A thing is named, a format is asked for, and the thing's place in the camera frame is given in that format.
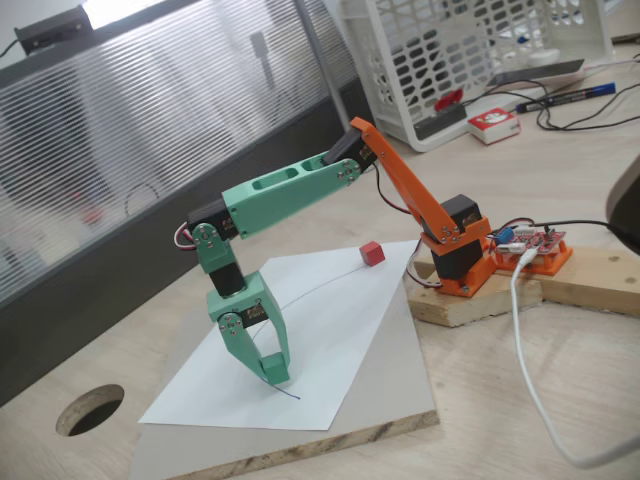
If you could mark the green gripper with servo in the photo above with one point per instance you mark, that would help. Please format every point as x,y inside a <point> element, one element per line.
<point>235,303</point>

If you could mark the green cube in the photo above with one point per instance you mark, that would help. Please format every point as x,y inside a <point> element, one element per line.
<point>275,370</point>

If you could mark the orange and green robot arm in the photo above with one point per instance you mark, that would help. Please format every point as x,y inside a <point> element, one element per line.
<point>290,195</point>

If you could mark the red cube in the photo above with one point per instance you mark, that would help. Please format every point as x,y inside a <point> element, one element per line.
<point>372,255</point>

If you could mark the white paper sheet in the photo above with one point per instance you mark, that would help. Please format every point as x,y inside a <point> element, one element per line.
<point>340,330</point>

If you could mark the grey chipboard panel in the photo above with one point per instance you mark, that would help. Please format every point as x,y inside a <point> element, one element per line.
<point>395,380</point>

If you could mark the wooden base block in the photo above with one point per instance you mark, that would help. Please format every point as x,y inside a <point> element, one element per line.
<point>475,310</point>

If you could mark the ribbed glass desk partition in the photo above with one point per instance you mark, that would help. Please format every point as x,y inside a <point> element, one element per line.
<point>150,150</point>

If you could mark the black rectangular block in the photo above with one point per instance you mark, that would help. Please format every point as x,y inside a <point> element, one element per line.
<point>440,122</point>

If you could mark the red controller circuit board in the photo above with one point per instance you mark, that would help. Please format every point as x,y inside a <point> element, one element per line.
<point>542,240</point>

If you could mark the orange circuit board holder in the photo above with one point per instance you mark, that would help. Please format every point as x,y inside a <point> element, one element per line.
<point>555,262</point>

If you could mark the red plastic clip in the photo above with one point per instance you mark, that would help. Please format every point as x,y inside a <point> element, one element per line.
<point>450,100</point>

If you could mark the red and white small box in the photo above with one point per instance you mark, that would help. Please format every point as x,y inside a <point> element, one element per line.
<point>494,127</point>

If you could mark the wooden base plank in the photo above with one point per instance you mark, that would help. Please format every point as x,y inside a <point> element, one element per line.
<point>590,285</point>

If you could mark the white plastic basket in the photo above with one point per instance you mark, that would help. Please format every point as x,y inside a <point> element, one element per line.
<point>450,50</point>

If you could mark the black box device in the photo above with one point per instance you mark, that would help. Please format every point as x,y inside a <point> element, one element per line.
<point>52,27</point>

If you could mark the dark flat smartphone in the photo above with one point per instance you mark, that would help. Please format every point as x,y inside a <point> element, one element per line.
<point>535,72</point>

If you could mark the blue marker pen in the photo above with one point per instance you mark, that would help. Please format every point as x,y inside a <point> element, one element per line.
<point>565,97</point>

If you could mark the grey rounded object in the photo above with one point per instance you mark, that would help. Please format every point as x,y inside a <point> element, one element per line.
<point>627,185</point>

